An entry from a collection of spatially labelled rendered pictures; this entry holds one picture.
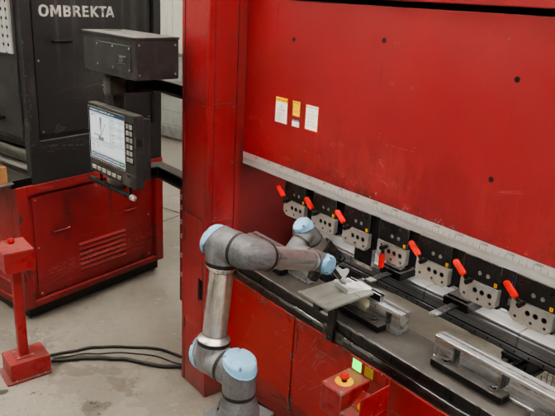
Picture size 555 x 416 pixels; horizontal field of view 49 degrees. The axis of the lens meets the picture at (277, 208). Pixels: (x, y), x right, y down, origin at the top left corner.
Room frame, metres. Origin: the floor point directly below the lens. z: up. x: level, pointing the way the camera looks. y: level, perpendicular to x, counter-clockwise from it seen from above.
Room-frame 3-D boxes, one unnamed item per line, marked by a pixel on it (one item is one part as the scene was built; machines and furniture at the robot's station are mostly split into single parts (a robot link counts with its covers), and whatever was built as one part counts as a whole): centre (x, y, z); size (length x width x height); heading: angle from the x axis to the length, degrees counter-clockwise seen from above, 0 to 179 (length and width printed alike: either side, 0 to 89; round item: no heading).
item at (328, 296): (2.32, -0.27, 1.00); 0.26 x 0.18 x 0.01; 129
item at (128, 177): (2.99, 0.80, 1.42); 0.45 x 0.12 x 0.36; 45
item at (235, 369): (1.79, 0.10, 0.94); 0.13 x 0.12 x 0.14; 50
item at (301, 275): (2.84, -0.03, 0.92); 0.50 x 0.06 x 0.10; 39
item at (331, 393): (1.98, -0.33, 0.75); 0.20 x 0.16 x 0.18; 41
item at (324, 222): (2.59, -0.24, 1.26); 0.15 x 0.09 x 0.17; 39
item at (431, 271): (2.12, -0.62, 1.26); 0.15 x 0.09 x 0.17; 39
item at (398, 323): (2.37, -0.41, 0.92); 0.39 x 0.06 x 0.10; 39
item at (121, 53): (3.09, 0.77, 1.53); 0.51 x 0.25 x 0.85; 45
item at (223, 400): (1.79, 0.10, 0.82); 0.15 x 0.15 x 0.10
